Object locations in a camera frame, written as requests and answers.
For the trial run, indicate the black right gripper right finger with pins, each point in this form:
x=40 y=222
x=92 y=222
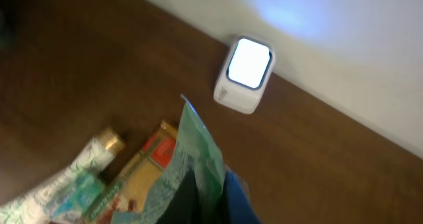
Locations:
x=234 y=207

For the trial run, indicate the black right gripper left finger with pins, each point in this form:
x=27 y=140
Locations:
x=184 y=208

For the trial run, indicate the orange spaghetti packet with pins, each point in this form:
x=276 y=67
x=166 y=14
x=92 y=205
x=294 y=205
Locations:
x=128 y=192

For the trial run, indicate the mint green wipes pack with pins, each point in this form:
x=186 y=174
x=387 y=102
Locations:
x=195 y=150

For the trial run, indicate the small teal tissue pack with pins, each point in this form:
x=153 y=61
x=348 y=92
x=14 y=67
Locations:
x=71 y=203

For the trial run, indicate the white cream tube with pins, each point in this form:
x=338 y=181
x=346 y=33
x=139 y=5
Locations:
x=98 y=153

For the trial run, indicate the white barcode scanner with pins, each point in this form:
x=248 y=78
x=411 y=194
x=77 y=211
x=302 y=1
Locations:
x=244 y=74

